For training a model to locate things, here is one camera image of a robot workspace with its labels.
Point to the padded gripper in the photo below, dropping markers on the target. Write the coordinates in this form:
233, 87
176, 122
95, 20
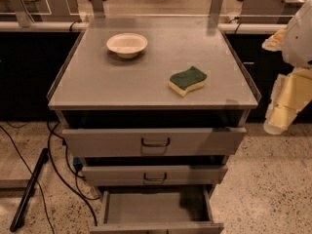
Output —
299, 40

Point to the grey bottom drawer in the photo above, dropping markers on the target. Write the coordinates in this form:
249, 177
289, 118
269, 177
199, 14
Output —
157, 210

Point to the grey drawer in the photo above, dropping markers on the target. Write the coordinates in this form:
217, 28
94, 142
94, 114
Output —
153, 142
157, 210
153, 175

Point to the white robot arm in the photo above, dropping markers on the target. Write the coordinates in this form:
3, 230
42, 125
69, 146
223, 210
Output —
295, 40

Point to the grey drawer cabinet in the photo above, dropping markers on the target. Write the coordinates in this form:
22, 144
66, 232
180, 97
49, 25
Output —
99, 90

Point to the grey middle drawer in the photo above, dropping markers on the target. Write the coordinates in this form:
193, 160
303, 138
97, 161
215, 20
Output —
153, 175

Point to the grey top drawer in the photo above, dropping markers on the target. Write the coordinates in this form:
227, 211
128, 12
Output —
153, 142

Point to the green yellow sponge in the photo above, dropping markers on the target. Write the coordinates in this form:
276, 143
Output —
188, 81

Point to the white bowl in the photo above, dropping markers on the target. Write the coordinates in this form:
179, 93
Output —
127, 45

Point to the blue plug connector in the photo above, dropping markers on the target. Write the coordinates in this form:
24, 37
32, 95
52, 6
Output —
77, 164

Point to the black bar on floor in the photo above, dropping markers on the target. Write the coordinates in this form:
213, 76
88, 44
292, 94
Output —
18, 218

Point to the white horizontal rail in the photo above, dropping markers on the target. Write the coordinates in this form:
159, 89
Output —
228, 28

